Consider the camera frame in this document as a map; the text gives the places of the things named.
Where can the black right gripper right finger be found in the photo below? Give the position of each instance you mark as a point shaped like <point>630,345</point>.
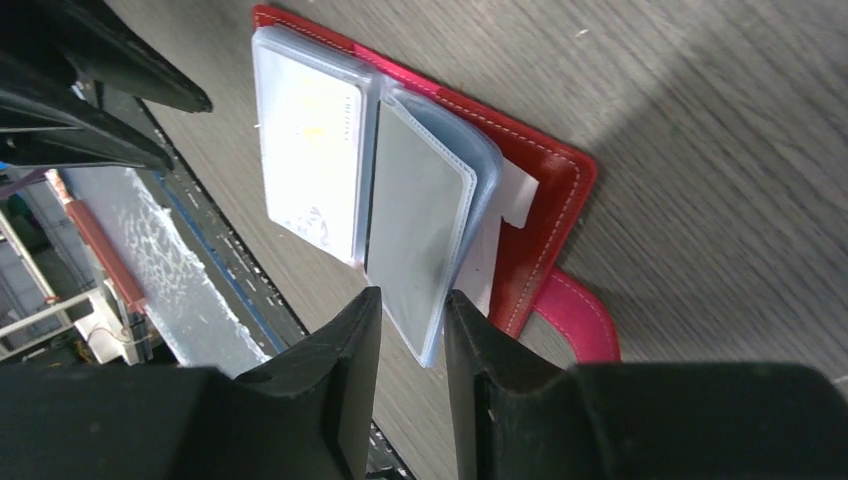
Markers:
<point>517,416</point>

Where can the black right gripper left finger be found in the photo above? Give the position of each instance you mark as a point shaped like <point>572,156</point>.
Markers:
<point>304,414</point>

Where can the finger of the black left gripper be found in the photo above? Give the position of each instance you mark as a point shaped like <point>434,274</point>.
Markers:
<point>44,124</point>
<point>100,45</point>

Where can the red leather card holder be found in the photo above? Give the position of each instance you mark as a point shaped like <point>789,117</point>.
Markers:
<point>420,188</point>

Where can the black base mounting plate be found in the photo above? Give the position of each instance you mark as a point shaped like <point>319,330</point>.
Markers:
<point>230,265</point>

